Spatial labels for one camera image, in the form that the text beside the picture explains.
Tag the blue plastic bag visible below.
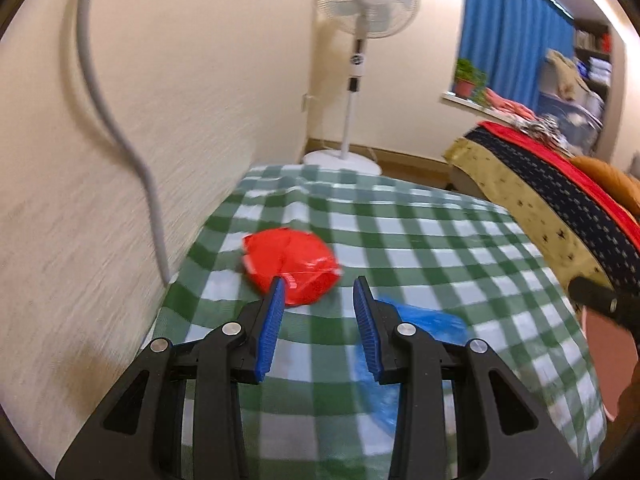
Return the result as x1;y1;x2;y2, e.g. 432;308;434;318
354;282;466;442

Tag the red plastic bag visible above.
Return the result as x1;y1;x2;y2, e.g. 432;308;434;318
242;228;342;307

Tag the pink plastic trash bin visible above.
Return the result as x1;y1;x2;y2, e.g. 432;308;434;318
582;308;638;422

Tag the person's right hand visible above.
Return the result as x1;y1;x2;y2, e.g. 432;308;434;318
601;364;640;479

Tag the red star-pattern bed blanket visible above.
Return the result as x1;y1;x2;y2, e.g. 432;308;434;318
444;122;639;295

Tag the orange pillow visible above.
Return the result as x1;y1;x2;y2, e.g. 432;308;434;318
572;156;640;218

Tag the clear plastic storage box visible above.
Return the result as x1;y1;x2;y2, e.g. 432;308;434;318
536;92;602;156

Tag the zebra striped clothing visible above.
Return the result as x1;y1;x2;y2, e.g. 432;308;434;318
515;114;572;157

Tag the green white checkered tablecloth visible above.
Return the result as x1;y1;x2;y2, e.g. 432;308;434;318
154;166;605;479

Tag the pink folded clothing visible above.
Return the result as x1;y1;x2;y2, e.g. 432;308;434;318
485;88;536;120

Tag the beige jacket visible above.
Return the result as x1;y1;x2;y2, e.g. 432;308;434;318
546;49;589;101

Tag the wooden bookshelf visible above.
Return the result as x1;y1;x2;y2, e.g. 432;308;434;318
574;18;626;162

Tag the potted green plant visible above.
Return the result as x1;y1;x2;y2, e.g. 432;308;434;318
454;58;487;107

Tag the blue window curtain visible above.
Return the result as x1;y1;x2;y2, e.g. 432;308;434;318
458;0;574;110

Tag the white standing fan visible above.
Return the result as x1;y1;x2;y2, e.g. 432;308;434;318
303;0;420;176

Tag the grey wall cable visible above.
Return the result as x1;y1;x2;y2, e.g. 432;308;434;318
75;0;173;288

